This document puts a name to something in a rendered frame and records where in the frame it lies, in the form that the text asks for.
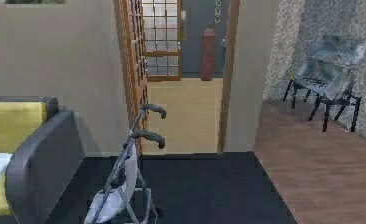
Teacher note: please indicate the grey folding stroller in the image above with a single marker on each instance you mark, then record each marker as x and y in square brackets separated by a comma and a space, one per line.
[128, 173]

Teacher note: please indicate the red punching bag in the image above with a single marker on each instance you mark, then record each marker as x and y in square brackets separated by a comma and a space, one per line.
[207, 55]

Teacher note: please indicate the wooden lattice room door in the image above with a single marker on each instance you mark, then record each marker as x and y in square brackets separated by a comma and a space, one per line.
[134, 66]

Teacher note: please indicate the wooden framed grid window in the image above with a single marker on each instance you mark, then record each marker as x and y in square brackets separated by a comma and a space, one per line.
[162, 40]

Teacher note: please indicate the grey armchair with black legs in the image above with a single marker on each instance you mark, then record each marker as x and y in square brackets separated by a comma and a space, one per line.
[327, 73]

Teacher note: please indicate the grey sofa with yellow cushions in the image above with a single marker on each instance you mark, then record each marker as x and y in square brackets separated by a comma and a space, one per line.
[41, 163]

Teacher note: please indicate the framed wall picture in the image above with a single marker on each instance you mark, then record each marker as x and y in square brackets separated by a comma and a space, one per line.
[31, 1]

